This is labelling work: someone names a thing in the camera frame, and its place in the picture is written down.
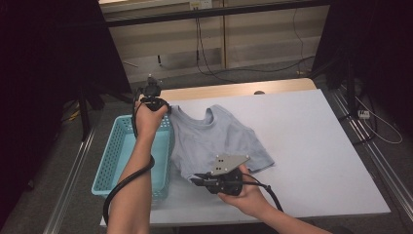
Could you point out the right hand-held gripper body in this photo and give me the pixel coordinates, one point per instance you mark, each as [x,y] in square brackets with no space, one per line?
[227,162]

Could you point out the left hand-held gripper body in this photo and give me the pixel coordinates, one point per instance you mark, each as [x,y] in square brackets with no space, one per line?
[152,92]

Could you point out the grey-blue t-shirt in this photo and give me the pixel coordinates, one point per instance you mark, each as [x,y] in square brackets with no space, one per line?
[207,139]

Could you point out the light blue plastic basket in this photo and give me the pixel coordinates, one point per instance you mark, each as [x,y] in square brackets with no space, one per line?
[162,156]

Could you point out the person's left hand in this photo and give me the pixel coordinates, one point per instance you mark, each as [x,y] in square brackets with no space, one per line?
[147,122]

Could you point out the person's right hand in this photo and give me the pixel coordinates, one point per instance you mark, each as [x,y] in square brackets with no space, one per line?
[251,200]

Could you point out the small black upright object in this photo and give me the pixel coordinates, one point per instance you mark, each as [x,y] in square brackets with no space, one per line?
[159,60]

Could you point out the thin white stick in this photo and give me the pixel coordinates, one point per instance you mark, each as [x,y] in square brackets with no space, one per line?
[130,64]

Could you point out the light wooden table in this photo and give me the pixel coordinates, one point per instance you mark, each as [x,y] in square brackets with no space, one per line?
[227,89]

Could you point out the black tripod stand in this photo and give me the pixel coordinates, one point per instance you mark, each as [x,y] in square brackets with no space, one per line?
[85,113]

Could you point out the black horizontal bar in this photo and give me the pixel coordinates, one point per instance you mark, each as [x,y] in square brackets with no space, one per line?
[162,18]

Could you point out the round grey table grommet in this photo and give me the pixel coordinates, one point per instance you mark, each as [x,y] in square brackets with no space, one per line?
[259,92]

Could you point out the white table cover sheet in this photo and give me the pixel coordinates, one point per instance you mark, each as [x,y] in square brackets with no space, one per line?
[308,146]

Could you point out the wide black curtain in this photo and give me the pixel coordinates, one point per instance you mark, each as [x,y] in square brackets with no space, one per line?
[39,65]

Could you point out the black metal stand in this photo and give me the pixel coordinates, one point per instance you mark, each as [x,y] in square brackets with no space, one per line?
[350,91]

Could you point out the white power strip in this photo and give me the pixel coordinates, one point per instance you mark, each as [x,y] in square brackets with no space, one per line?
[363,114]

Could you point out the narrow black curtain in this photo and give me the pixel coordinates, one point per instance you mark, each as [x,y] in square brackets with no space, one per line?
[383,48]

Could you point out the white wall socket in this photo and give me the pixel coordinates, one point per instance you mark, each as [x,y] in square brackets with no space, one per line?
[201,4]

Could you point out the aluminium floor rail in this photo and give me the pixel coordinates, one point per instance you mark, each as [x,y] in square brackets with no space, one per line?
[69,185]
[384,169]

